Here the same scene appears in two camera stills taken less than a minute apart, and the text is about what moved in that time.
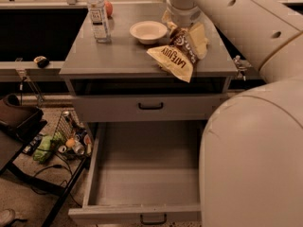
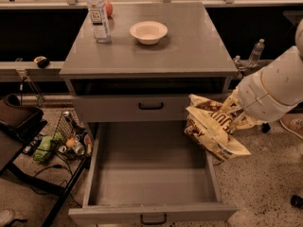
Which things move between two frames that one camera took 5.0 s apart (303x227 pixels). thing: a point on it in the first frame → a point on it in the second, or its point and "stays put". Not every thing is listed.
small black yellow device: x=42 y=61 stays put
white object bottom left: x=7 y=216 stays put
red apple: x=109 y=8 stays put
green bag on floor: x=46 y=144 stays put
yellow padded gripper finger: x=167 y=19 → x=233 y=104
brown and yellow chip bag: x=185 y=47 → x=209 y=125
